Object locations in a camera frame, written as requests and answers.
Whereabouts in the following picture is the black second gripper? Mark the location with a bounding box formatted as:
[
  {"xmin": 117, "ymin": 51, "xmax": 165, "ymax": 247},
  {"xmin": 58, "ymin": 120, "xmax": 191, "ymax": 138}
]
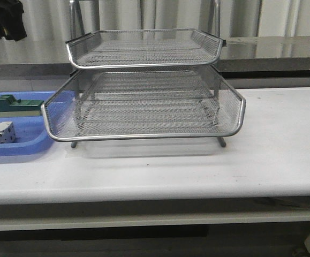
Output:
[{"xmin": 0, "ymin": 1, "xmax": 27, "ymax": 41}]

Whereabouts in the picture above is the silver mesh tray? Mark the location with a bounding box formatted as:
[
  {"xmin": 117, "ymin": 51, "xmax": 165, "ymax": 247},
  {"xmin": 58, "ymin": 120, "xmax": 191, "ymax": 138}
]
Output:
[
  {"xmin": 66, "ymin": 28, "xmax": 224, "ymax": 70},
  {"xmin": 75, "ymin": 89, "xmax": 218, "ymax": 135},
  {"xmin": 41, "ymin": 65, "xmax": 246, "ymax": 142}
]

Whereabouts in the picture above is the green terminal block module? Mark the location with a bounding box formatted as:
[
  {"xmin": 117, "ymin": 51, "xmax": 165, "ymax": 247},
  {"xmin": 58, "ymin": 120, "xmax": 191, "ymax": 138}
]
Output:
[{"xmin": 0, "ymin": 94, "xmax": 43, "ymax": 118}]

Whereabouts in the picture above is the blue plastic tray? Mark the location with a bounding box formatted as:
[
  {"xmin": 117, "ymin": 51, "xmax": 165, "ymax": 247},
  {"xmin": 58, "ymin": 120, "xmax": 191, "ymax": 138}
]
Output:
[{"xmin": 0, "ymin": 91, "xmax": 55, "ymax": 156}]

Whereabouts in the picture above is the silver mesh top tray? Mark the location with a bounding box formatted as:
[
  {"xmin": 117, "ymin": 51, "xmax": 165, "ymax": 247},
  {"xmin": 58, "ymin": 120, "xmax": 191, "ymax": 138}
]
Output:
[{"xmin": 66, "ymin": 28, "xmax": 224, "ymax": 70}]

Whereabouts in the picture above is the silver mesh bottom tray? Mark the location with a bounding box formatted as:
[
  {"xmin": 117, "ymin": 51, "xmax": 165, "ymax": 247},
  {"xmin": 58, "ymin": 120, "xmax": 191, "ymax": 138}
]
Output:
[{"xmin": 75, "ymin": 89, "xmax": 218, "ymax": 135}]

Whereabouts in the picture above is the dark stone counter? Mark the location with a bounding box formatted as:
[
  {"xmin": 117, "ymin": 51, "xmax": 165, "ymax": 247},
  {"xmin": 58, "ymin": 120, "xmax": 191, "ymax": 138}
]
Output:
[{"xmin": 0, "ymin": 36, "xmax": 310, "ymax": 79}]

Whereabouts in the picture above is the grey metal rack frame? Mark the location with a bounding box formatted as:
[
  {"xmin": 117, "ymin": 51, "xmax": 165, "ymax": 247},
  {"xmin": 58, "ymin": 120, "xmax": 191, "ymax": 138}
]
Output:
[{"xmin": 73, "ymin": 67, "xmax": 226, "ymax": 147}]

